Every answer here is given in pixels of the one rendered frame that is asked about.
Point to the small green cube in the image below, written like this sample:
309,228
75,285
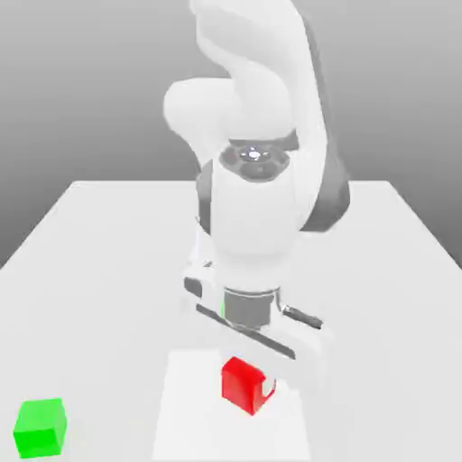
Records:
39,428

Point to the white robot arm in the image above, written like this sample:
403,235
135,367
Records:
252,223

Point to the small red cube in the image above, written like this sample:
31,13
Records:
240,386

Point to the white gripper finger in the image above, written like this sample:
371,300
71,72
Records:
266,389

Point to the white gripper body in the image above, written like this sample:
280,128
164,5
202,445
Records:
285,355

